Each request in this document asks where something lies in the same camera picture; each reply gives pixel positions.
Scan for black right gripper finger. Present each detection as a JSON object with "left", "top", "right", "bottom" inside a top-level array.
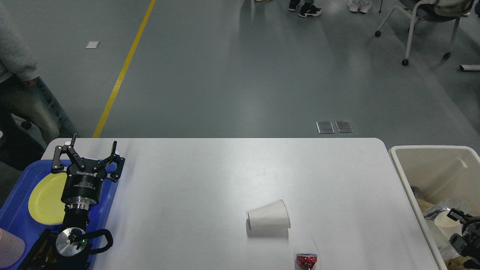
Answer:
[
  {"left": 449, "top": 234, "right": 480, "bottom": 270},
  {"left": 447, "top": 208, "right": 473, "bottom": 225}
]

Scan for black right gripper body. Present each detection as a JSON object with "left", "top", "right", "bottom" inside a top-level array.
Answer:
[{"left": 463, "top": 217, "right": 480, "bottom": 254}]

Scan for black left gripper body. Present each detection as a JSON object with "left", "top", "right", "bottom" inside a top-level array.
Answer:
[{"left": 61, "top": 167, "right": 107, "bottom": 207}]

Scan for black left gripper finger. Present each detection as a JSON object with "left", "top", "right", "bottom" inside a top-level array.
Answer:
[
  {"left": 93, "top": 141, "right": 126, "bottom": 183},
  {"left": 51, "top": 132, "right": 86, "bottom": 175}
]

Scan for aluminium foil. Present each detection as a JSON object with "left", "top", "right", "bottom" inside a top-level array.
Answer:
[{"left": 423, "top": 198, "right": 473, "bottom": 261}]

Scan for white paper cup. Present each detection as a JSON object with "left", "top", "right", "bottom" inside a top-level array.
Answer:
[
  {"left": 247, "top": 199, "right": 291, "bottom": 231},
  {"left": 434, "top": 211, "right": 463, "bottom": 240}
]

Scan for brown paper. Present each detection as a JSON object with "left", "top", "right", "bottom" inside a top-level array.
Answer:
[{"left": 444, "top": 256, "right": 469, "bottom": 270}]

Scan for yellow plate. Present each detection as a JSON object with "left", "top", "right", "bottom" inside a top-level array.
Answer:
[{"left": 28, "top": 172, "right": 67, "bottom": 225}]

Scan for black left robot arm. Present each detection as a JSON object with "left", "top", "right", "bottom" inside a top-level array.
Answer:
[{"left": 18, "top": 133, "right": 125, "bottom": 270}]

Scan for beige plastic bin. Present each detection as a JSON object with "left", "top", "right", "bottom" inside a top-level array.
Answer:
[{"left": 389, "top": 145, "right": 480, "bottom": 270}]

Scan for office chair caster leg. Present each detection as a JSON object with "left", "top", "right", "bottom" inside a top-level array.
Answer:
[{"left": 21, "top": 121, "right": 32, "bottom": 130}]

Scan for person in black clothes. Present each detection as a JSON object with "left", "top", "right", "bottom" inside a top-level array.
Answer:
[{"left": 0, "top": 4, "right": 78, "bottom": 171}]

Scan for blue plastic tray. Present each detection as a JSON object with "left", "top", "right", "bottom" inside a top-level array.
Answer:
[{"left": 0, "top": 160, "right": 117, "bottom": 270}]

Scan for right metal floor plate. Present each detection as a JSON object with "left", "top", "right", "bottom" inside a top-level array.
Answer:
[{"left": 335, "top": 121, "right": 354, "bottom": 133}]

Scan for metal floor plate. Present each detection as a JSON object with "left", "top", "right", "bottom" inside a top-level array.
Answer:
[
  {"left": 316, "top": 121, "right": 335, "bottom": 134},
  {"left": 335, "top": 121, "right": 354, "bottom": 133}
]

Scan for white metal bar on floor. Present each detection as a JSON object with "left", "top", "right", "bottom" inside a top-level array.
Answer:
[{"left": 459, "top": 64, "right": 480, "bottom": 72}]

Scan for crushed red can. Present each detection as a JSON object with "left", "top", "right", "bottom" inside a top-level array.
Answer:
[{"left": 295, "top": 253, "right": 318, "bottom": 270}]

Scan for left metal floor plate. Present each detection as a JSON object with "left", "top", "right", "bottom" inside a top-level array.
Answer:
[{"left": 316, "top": 121, "right": 335, "bottom": 134}]

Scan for grey office chair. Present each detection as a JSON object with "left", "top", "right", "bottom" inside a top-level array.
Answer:
[{"left": 374, "top": 0, "right": 474, "bottom": 66}]

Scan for people's feet in background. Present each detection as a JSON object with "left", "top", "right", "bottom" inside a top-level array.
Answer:
[{"left": 254, "top": 0, "right": 372, "bottom": 18}]

